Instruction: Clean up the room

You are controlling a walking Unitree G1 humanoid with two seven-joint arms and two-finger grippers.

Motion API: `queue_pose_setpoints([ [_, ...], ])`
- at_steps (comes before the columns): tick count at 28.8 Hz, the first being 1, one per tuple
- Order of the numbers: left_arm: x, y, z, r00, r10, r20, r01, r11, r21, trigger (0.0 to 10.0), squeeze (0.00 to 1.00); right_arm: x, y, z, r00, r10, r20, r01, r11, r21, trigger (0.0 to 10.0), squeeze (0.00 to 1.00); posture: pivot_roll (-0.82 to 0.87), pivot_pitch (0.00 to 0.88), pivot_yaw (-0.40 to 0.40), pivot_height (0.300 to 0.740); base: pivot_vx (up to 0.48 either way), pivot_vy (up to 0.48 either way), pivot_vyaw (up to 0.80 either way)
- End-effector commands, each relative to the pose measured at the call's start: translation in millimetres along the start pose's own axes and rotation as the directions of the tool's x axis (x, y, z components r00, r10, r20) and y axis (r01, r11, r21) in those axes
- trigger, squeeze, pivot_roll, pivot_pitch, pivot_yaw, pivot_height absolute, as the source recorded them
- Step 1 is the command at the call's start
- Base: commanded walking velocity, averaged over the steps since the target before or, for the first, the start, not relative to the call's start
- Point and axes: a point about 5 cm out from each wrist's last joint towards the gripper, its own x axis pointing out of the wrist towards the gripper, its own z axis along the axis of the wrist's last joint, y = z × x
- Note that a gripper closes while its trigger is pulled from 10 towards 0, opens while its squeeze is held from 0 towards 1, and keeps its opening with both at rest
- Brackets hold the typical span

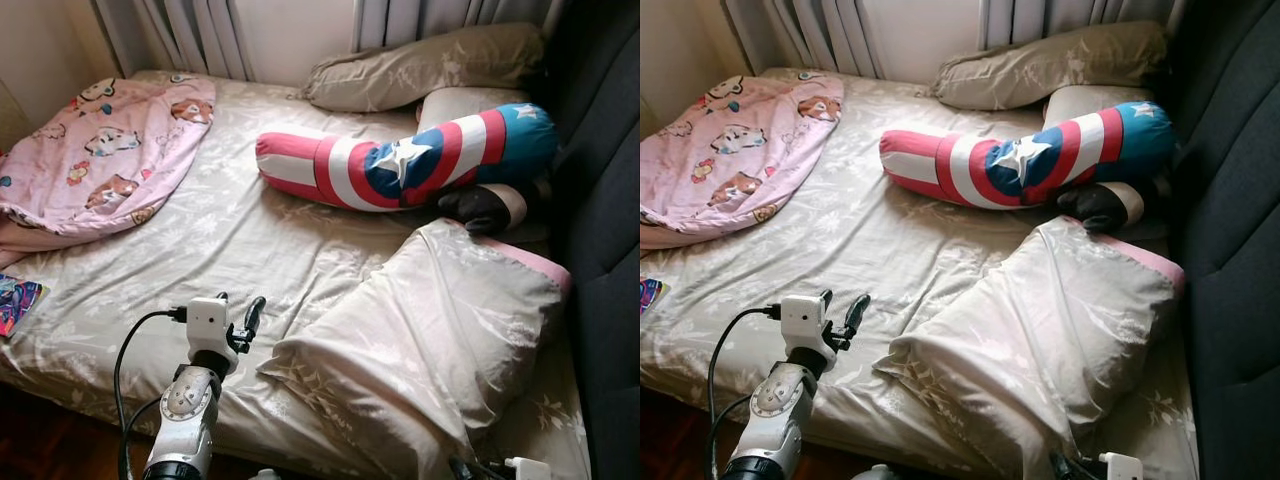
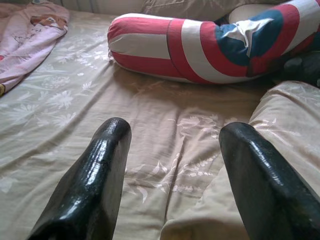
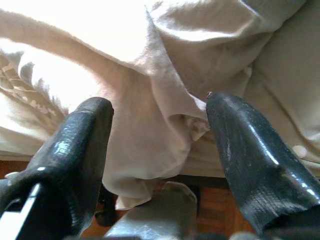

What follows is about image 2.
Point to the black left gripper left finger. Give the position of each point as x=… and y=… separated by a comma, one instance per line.
x=92, y=190

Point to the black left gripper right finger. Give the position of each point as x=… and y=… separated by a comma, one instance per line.
x=270, y=190

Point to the pink cartoon print blanket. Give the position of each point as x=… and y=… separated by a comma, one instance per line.
x=25, y=45

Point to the folded beige floral duvet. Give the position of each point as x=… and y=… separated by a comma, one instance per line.
x=287, y=120

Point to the bed with beige floral sheet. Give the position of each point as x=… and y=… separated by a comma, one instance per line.
x=125, y=100

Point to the dark plush toy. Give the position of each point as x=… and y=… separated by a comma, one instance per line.
x=302, y=67

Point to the red white striped bolster pillow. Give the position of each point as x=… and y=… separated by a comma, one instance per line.
x=190, y=50

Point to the beige pillow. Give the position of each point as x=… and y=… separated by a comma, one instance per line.
x=187, y=8

